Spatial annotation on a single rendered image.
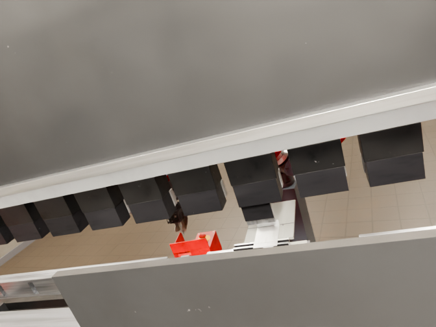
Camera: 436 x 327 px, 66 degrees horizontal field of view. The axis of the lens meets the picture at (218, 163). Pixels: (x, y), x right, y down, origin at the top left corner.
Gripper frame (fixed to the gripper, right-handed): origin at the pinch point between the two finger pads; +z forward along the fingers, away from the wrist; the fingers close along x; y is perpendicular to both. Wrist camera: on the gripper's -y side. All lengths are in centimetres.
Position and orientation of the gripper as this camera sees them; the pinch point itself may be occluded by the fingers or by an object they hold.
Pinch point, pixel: (183, 231)
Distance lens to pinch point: 182.1
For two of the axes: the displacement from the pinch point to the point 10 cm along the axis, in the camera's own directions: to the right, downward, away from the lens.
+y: -2.2, 3.0, -9.3
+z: 2.7, 9.3, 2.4
